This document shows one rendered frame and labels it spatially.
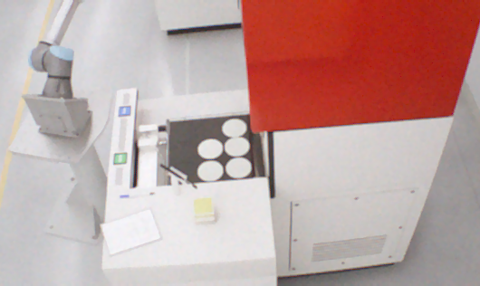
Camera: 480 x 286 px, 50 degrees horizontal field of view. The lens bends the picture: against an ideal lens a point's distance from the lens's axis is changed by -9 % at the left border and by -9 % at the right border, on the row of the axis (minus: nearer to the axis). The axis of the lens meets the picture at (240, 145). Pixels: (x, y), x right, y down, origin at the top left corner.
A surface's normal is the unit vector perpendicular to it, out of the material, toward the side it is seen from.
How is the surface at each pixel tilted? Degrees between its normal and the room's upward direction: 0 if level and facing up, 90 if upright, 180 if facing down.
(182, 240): 0
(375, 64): 90
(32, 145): 0
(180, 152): 0
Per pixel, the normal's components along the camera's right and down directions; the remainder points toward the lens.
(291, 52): 0.07, 0.77
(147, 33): -0.06, -0.63
